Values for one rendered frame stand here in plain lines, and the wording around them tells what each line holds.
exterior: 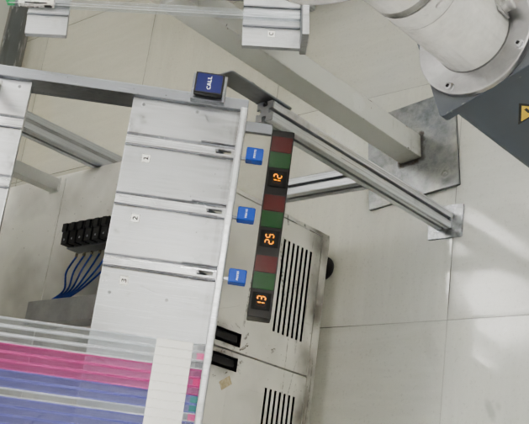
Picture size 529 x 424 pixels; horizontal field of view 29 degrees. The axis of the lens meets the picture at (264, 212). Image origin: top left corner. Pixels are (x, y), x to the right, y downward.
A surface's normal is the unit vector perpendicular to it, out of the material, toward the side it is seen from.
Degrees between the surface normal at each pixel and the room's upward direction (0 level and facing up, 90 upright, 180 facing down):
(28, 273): 0
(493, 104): 90
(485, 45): 90
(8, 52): 90
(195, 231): 44
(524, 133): 90
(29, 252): 0
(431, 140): 0
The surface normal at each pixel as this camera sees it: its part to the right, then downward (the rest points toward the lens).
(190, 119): 0.06, -0.32
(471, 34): 0.42, 0.60
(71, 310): -0.65, -0.33
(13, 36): 0.75, -0.12
